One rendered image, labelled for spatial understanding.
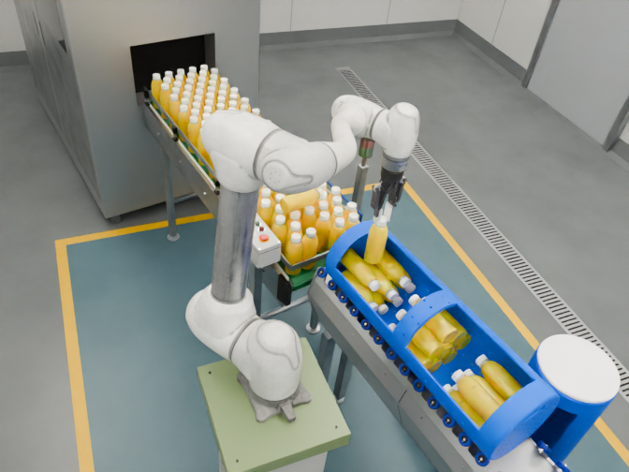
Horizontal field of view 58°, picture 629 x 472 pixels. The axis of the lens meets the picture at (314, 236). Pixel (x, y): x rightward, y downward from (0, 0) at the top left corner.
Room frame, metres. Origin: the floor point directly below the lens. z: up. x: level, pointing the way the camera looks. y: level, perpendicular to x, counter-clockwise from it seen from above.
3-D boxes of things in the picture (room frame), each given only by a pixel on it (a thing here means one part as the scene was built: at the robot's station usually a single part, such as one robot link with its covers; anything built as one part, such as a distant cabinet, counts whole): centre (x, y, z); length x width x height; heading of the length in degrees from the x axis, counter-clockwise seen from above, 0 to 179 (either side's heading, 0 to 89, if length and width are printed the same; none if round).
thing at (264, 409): (0.97, 0.06, 1.09); 0.22 x 0.18 x 0.06; 32
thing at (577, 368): (1.24, -0.96, 1.03); 0.28 x 0.28 x 0.01
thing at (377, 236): (1.54, -0.22, 1.23); 0.07 x 0.07 x 0.19
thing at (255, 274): (1.65, 0.22, 0.50); 0.04 x 0.04 x 1.00; 38
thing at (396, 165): (1.54, -0.23, 1.59); 0.09 x 0.09 x 0.06
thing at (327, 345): (1.57, -0.12, 0.31); 0.06 x 0.06 x 0.63; 38
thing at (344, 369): (1.66, -0.23, 0.31); 0.06 x 0.06 x 0.63; 38
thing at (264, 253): (1.65, 0.22, 1.05); 0.20 x 0.10 x 0.10; 38
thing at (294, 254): (1.66, 0.07, 0.99); 0.07 x 0.07 x 0.19
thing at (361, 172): (2.19, -0.18, 0.55); 0.04 x 0.04 x 1.10; 38
